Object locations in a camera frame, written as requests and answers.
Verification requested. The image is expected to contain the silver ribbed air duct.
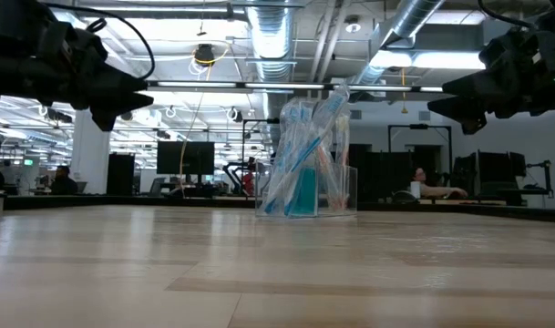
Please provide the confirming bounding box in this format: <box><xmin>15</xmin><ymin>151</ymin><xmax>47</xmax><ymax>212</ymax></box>
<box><xmin>245</xmin><ymin>0</ymin><xmax>297</xmax><ymax>149</ymax></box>

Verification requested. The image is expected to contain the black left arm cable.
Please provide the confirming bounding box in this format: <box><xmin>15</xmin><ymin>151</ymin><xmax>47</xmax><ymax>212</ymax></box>
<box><xmin>42</xmin><ymin>2</ymin><xmax>157</xmax><ymax>82</ymax></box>

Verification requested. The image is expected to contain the white square pillar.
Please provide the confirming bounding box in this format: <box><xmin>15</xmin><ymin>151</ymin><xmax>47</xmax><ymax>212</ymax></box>
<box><xmin>70</xmin><ymin>108</ymin><xmax>112</xmax><ymax>195</ymax></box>

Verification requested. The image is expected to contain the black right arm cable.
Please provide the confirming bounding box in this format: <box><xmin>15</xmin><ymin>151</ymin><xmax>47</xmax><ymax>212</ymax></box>
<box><xmin>476</xmin><ymin>0</ymin><xmax>540</xmax><ymax>29</ymax></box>

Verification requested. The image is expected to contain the long overhead light bar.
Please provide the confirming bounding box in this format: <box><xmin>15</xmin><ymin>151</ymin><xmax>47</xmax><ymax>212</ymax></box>
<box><xmin>147</xmin><ymin>77</ymin><xmax>445</xmax><ymax>96</ymax></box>

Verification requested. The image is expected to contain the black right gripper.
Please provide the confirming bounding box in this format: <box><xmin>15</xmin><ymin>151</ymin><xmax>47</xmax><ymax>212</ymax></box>
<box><xmin>427</xmin><ymin>15</ymin><xmax>555</xmax><ymax>135</ymax></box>

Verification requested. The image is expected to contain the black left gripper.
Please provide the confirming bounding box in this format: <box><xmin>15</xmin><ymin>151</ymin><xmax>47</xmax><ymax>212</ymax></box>
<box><xmin>28</xmin><ymin>8</ymin><xmax>155</xmax><ymax>132</ymax></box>

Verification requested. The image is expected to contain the clear acrylic organizer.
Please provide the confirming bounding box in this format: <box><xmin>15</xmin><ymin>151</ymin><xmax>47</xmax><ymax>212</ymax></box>
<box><xmin>254</xmin><ymin>156</ymin><xmax>359</xmax><ymax>219</ymax></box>

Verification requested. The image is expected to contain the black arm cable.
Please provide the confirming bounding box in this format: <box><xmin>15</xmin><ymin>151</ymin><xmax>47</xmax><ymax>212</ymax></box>
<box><xmin>42</xmin><ymin>2</ymin><xmax>157</xmax><ymax>82</ymax></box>
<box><xmin>476</xmin><ymin>0</ymin><xmax>540</xmax><ymax>29</ymax></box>

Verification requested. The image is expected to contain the silver smooth air duct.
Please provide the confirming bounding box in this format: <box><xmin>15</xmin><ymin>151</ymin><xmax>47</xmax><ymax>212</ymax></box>
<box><xmin>352</xmin><ymin>0</ymin><xmax>445</xmax><ymax>87</ymax></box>

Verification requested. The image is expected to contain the black station frame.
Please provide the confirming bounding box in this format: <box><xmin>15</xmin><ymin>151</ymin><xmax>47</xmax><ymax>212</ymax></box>
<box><xmin>387</xmin><ymin>123</ymin><xmax>454</xmax><ymax>201</ymax></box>
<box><xmin>242</xmin><ymin>117</ymin><xmax>283</xmax><ymax>154</ymax></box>

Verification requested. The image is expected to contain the black cabinet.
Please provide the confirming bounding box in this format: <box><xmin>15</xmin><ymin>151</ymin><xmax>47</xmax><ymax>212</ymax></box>
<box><xmin>106</xmin><ymin>152</ymin><xmax>136</xmax><ymax>196</ymax></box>

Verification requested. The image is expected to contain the black background robot station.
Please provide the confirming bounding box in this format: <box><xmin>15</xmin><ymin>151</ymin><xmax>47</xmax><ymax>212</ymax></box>
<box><xmin>448</xmin><ymin>149</ymin><xmax>555</xmax><ymax>207</ymax></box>

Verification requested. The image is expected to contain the black ceiling dome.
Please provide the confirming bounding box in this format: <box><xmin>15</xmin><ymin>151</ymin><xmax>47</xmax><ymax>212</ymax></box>
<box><xmin>193</xmin><ymin>43</ymin><xmax>217</xmax><ymax>67</ymax></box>

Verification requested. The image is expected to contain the person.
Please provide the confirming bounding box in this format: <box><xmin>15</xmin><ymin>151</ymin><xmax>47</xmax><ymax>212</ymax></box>
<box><xmin>50</xmin><ymin>164</ymin><xmax>79</xmax><ymax>196</ymax></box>
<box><xmin>411</xmin><ymin>166</ymin><xmax>469</xmax><ymax>200</ymax></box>

